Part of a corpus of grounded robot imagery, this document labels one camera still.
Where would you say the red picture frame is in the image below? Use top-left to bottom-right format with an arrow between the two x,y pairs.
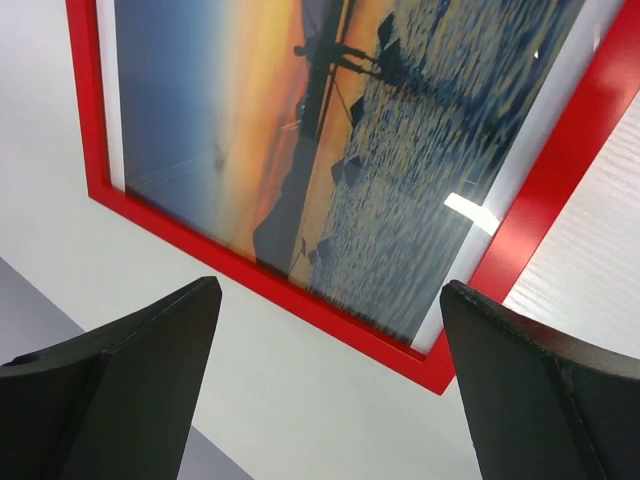
66,1 -> 639,395

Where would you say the sunset photo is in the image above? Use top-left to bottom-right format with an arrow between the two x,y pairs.
114,1 -> 583,350

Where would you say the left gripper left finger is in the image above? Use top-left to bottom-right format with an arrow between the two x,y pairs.
1,276 -> 222,479

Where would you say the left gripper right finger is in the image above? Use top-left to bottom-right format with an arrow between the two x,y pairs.
440,281 -> 639,479

